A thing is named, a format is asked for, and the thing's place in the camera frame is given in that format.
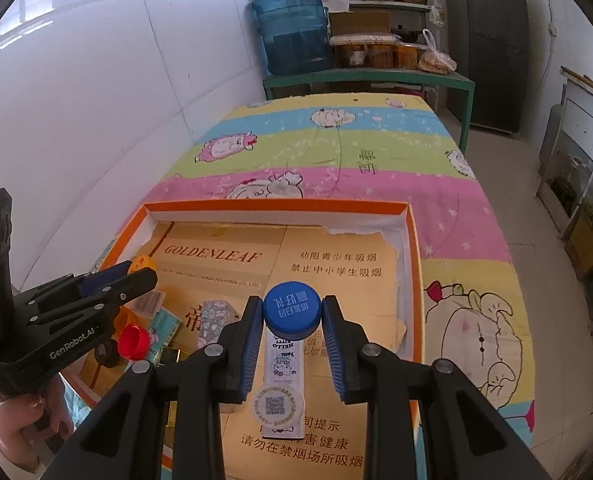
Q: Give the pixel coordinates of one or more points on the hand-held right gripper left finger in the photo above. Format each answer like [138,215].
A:
[249,350]

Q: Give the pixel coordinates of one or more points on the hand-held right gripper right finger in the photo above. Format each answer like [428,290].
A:
[334,350]

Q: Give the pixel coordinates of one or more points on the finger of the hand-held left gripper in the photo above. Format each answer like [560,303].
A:
[104,275]
[126,285]

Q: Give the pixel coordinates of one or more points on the white round cap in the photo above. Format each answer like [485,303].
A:
[275,402]

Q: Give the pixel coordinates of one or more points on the green table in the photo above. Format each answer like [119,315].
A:
[366,80]

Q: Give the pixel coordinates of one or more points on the black frying pan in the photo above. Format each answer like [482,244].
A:
[406,35]

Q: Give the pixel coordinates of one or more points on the blue water jug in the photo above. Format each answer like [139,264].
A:
[291,25]

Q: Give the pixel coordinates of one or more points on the shallow orange-rimmed cardboard box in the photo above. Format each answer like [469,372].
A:
[336,280]

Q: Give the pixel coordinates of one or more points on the light blue cartoon box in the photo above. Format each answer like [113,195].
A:
[165,330]

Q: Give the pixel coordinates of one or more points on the person's left hand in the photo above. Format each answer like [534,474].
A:
[31,410]

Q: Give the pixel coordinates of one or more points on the white plastic bag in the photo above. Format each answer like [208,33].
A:
[436,60]

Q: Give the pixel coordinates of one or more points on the red bottle cap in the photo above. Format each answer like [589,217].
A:
[134,341]

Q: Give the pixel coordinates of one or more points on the brown cardboard carton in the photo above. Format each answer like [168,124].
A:
[359,22]

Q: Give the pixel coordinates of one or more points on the dark refrigerator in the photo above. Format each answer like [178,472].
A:
[491,45]

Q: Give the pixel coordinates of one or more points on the orange printed bottle cap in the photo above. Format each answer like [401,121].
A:
[144,261]

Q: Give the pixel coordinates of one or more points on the white shelf rack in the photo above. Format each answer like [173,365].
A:
[376,5]

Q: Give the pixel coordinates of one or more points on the row of orange food containers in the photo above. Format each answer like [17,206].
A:
[371,52]

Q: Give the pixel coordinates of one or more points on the floral patterned box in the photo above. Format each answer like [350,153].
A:
[216,320]

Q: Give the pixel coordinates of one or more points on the white kitchen counter cabinet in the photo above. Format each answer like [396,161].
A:
[581,150]

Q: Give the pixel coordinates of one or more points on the black bottle cap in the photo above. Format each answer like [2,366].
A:
[107,354]

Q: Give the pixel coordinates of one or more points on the blue bottle cap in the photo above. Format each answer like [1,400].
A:
[292,312]

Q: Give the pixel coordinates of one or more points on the white cartoon rectangular box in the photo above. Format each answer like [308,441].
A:
[284,362]

